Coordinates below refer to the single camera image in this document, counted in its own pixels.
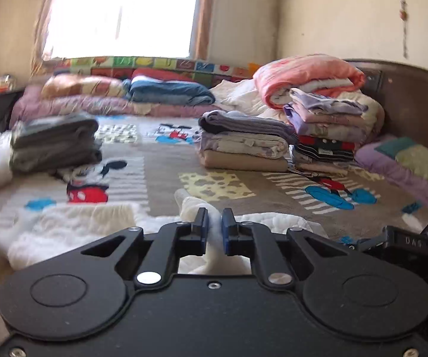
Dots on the purple patchwork quilt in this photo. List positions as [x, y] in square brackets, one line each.
[375, 162]

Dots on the striped black red sweater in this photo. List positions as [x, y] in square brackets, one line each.
[321, 149]

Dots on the orange floral pillow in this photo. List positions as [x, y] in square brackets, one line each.
[66, 85]

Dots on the pink purple comforter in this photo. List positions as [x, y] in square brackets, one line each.
[32, 106]

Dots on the white quilted baby garment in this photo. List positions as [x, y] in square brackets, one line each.
[33, 236]

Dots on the beige folded blanket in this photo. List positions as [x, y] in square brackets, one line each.
[241, 162]

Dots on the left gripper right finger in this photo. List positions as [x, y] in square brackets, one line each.
[256, 242]

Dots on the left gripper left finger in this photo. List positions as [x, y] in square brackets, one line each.
[160, 253]

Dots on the blue folded blanket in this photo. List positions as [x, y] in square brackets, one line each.
[144, 89]

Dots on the dark wooden headboard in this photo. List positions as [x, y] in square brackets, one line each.
[402, 91]

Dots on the salmon pink folded quilt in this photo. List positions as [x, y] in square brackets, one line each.
[331, 76]

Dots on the floral white folded quilt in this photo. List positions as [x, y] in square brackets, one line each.
[260, 145]

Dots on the cream yellow quilt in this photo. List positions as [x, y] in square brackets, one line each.
[374, 117]

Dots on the colourful alphabet foam mat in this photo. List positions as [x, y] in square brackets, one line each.
[200, 71]

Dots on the Mickey Mouse fleece blanket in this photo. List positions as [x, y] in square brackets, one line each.
[147, 161]

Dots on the grey folded clothes stack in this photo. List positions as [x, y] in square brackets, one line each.
[51, 143]

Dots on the purple grey folded blanket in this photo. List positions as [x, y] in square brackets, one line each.
[217, 121]

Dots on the lavender folded pajamas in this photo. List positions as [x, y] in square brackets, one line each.
[325, 117]

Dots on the beige window curtain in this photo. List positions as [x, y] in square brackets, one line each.
[200, 34]

